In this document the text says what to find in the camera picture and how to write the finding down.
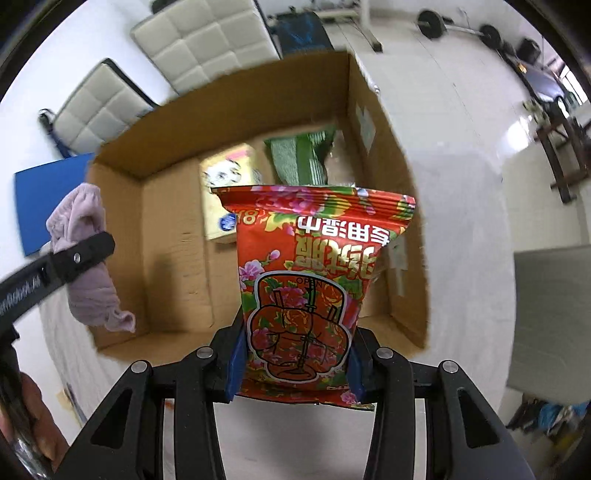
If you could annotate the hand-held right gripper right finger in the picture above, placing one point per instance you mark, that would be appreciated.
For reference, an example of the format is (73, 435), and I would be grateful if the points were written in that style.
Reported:
(356, 374)

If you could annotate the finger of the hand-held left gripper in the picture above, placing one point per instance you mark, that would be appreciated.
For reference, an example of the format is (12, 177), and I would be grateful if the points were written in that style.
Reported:
(81, 255)

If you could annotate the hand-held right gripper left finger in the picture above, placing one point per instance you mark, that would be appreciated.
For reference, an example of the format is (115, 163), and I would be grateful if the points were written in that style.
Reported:
(234, 369)

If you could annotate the pink cloth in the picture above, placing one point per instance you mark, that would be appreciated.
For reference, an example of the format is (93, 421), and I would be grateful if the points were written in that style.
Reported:
(87, 277)

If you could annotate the red floral wet wipes pack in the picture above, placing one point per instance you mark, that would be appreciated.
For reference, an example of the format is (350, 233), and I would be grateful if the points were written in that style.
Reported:
(309, 286)

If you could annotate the cardboard box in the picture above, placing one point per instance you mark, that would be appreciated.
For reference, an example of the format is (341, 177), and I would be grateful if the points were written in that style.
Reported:
(258, 203)

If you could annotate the person's left hand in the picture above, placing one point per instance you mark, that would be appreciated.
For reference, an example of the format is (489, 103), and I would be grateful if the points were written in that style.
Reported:
(39, 422)

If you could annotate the blue mat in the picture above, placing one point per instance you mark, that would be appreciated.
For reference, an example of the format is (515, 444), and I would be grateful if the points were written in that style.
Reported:
(51, 198)

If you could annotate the white padded chair near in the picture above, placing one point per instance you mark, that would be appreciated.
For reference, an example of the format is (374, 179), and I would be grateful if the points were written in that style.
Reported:
(99, 110)

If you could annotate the white padded chair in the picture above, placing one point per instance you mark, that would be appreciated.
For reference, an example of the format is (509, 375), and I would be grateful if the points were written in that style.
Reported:
(210, 44)
(99, 110)

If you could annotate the yellow tissue pack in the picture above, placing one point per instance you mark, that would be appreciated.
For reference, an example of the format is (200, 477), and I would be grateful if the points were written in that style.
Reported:
(228, 194)

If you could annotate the grey board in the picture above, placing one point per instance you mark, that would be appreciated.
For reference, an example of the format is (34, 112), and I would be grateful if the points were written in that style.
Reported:
(551, 323)

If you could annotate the green striped packet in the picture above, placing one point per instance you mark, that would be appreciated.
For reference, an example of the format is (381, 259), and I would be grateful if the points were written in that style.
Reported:
(295, 159)

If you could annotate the white padded chair far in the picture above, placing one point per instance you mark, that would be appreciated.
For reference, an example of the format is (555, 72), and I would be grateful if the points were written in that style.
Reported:
(210, 44)

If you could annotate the wooden stool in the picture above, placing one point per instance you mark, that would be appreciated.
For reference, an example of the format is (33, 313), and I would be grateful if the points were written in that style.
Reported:
(561, 152)

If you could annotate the dark blue bag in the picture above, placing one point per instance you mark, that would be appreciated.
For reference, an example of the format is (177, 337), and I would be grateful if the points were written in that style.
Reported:
(302, 32)

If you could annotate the dark weight bench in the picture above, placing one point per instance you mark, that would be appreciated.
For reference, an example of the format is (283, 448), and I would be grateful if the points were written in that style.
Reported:
(538, 76)

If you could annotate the barbell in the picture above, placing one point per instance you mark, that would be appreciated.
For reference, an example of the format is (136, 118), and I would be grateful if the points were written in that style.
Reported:
(461, 25)

